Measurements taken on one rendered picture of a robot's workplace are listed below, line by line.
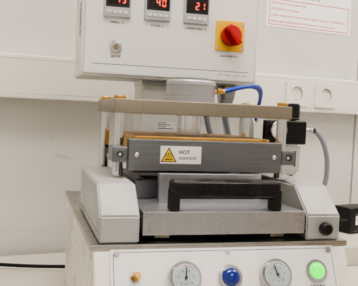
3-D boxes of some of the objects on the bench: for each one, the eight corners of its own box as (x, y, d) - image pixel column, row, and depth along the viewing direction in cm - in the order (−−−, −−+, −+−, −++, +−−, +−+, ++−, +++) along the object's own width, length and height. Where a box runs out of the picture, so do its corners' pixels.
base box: (64, 280, 113) (67, 194, 113) (240, 274, 123) (244, 195, 122) (95, 425, 62) (100, 269, 61) (394, 395, 72) (403, 260, 71)
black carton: (332, 230, 154) (333, 204, 154) (354, 227, 159) (356, 202, 158) (349, 234, 149) (351, 208, 149) (372, 231, 154) (374, 206, 153)
